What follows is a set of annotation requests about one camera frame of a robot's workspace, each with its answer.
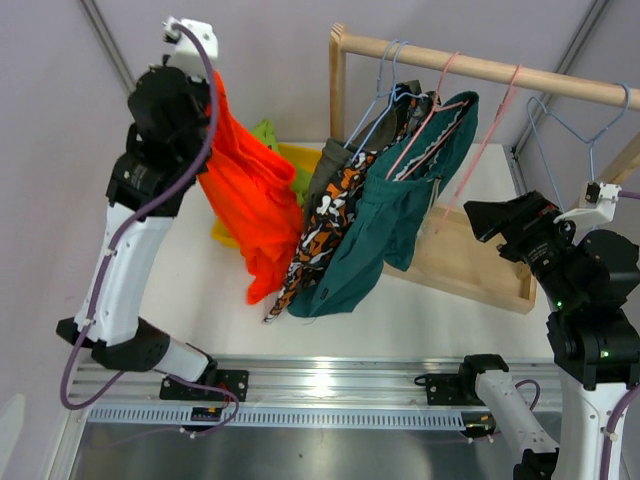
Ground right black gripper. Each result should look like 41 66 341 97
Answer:
464 188 581 306

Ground lime green shorts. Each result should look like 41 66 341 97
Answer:
250 119 311 207

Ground orange shorts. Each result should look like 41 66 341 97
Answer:
198 73 303 304

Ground teal shorts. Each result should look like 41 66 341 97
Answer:
287 91 479 318

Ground pink wire hanger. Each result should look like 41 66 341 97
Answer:
442 64 523 220
385 51 467 180

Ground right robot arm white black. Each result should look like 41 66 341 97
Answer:
456 191 639 479

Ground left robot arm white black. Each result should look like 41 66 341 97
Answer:
56 66 217 400

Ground olive grey shorts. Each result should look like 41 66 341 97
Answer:
303 80 431 229

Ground camouflage patterned shorts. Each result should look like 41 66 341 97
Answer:
263 92 436 325

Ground wooden clothes rack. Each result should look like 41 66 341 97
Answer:
329 23 623 314

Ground yellow plastic tray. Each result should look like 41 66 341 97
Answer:
211 143 321 249

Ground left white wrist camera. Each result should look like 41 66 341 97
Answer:
162 16 219 79

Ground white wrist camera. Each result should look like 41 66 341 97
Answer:
162 16 219 79
554 182 621 230

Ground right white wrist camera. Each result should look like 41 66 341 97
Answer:
554 182 621 230

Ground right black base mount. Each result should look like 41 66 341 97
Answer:
414 373 478 406

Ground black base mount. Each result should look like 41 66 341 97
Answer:
414 373 478 406
159 369 250 402

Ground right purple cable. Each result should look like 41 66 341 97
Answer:
514 192 640 480

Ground purple cable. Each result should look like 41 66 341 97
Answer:
59 22 220 411
514 192 640 480

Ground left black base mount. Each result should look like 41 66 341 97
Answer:
159 369 250 402

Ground aluminium mounting rail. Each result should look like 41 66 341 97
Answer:
69 356 561 410

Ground slotted cable duct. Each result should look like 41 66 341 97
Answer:
88 404 465 431

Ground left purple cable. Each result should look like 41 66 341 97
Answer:
59 22 220 411

